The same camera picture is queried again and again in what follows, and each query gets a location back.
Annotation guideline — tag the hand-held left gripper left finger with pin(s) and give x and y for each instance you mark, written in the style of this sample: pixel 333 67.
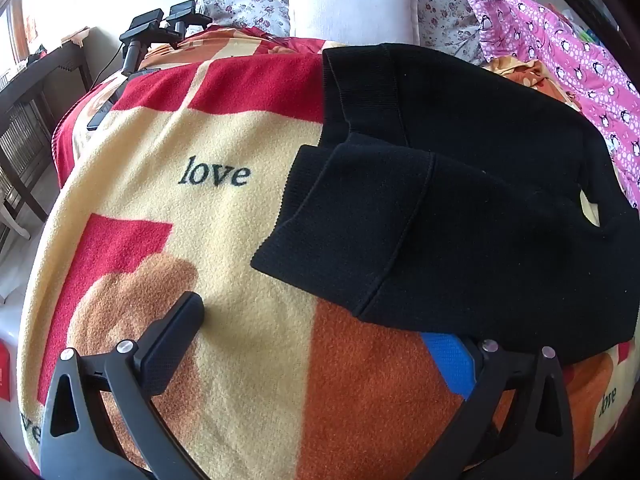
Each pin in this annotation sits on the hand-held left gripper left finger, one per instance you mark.
pixel 170 342

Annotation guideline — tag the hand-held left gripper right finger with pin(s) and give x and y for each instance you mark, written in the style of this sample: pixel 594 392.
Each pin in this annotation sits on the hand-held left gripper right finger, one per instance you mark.
pixel 450 360

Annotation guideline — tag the red and cream printed blanket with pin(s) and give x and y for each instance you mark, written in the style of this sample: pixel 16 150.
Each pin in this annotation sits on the red and cream printed blanket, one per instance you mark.
pixel 225 260

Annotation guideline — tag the red box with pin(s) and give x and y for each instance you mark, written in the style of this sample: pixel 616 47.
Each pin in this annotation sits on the red box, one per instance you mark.
pixel 5 372

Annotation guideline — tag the pale chair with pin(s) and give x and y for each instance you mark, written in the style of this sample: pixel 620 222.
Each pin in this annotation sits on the pale chair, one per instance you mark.
pixel 12 215

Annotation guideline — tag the black flat device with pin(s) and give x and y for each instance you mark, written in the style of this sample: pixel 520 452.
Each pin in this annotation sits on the black flat device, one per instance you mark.
pixel 100 116

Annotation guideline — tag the dark wooden table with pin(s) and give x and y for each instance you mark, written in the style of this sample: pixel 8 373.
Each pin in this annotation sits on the dark wooden table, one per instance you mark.
pixel 45 62

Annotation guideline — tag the pink penguin print cloth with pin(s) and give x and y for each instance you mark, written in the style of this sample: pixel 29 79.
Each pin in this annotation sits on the pink penguin print cloth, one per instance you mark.
pixel 550 35

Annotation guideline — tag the white pillow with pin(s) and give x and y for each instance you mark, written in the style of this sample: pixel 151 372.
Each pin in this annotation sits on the white pillow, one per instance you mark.
pixel 350 5

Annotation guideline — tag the black camera stand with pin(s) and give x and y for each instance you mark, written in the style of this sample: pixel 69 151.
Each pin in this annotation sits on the black camera stand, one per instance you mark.
pixel 150 22

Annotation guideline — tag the red wall paper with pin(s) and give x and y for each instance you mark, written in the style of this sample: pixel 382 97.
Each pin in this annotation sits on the red wall paper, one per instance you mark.
pixel 31 28

